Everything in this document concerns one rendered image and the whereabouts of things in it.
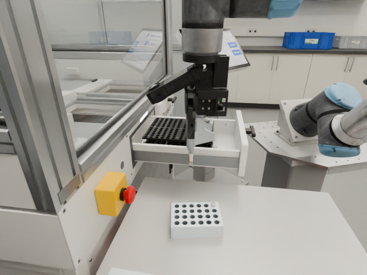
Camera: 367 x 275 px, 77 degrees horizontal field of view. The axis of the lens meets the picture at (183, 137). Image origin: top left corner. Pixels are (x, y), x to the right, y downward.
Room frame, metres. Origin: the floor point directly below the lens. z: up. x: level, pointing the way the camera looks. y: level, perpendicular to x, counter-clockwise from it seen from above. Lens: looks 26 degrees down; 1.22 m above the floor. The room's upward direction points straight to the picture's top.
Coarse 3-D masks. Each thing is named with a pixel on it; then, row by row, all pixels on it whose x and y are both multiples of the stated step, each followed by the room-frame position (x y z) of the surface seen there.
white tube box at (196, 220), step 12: (180, 204) 0.47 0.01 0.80; (192, 204) 0.47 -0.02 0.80; (204, 204) 0.47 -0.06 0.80; (216, 204) 0.47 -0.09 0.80; (180, 216) 0.43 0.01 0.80; (192, 216) 0.43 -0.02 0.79; (204, 216) 0.43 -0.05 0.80; (216, 216) 0.43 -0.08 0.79; (180, 228) 0.39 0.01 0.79; (192, 228) 0.40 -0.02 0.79; (204, 228) 0.40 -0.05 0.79; (216, 228) 0.40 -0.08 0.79
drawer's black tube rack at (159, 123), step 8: (160, 120) 0.81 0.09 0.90; (168, 120) 0.81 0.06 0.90; (176, 120) 0.81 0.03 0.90; (184, 120) 0.81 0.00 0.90; (152, 128) 0.73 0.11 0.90; (160, 128) 0.74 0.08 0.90; (168, 128) 0.73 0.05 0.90; (176, 128) 0.73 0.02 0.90; (184, 128) 0.73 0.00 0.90; (144, 136) 0.67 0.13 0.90; (152, 136) 0.67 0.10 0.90; (160, 136) 0.67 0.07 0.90; (168, 136) 0.68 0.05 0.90; (176, 136) 0.67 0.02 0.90; (184, 136) 0.67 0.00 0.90; (160, 144) 0.67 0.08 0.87; (168, 144) 0.68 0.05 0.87; (176, 144) 0.66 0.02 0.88; (184, 144) 0.67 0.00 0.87; (200, 144) 0.67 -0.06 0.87; (208, 144) 0.67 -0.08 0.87
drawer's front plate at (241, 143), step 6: (240, 114) 0.80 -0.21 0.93; (240, 120) 0.74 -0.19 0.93; (240, 126) 0.69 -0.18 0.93; (234, 132) 0.81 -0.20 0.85; (240, 132) 0.64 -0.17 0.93; (234, 138) 0.79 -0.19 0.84; (240, 138) 0.61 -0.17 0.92; (246, 138) 0.60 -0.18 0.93; (240, 144) 0.59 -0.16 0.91; (246, 144) 0.56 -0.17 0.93; (240, 150) 0.58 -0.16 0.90; (246, 150) 0.56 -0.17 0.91; (240, 156) 0.56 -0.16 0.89; (246, 156) 0.56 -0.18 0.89; (240, 162) 0.56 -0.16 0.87; (240, 168) 0.56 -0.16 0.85; (240, 174) 0.56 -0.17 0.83
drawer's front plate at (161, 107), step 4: (172, 96) 1.17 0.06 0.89; (164, 100) 0.99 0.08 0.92; (160, 104) 0.92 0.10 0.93; (164, 104) 0.99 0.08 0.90; (168, 104) 1.07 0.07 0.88; (160, 108) 0.92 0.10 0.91; (164, 108) 0.99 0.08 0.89; (168, 108) 1.07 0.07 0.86; (172, 108) 1.16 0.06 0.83; (160, 112) 0.92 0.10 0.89; (164, 112) 0.98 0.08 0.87
